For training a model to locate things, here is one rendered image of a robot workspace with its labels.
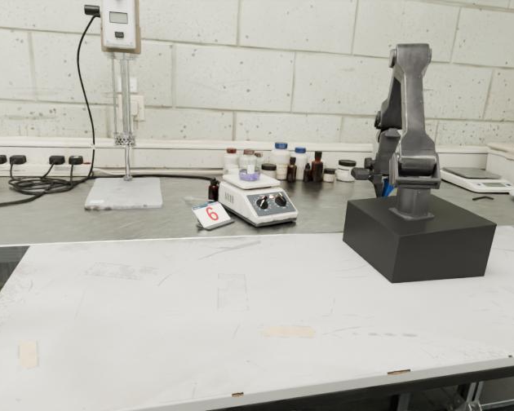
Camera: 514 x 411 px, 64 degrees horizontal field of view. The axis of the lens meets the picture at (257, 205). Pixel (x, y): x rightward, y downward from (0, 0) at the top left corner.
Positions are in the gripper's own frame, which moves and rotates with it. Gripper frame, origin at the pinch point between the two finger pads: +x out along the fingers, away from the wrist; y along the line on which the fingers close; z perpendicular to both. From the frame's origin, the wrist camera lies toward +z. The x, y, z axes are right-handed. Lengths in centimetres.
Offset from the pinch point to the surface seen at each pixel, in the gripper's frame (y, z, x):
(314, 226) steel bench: 23.2, -18.8, 4.7
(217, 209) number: 48, -17, 2
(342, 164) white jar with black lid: 4.0, 32.0, -1.3
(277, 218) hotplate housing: 32.7, -19.1, 2.7
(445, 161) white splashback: -47, 56, 0
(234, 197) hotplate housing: 43.6, -12.6, -0.2
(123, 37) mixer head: 73, -3, -38
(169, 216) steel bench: 60, -16, 5
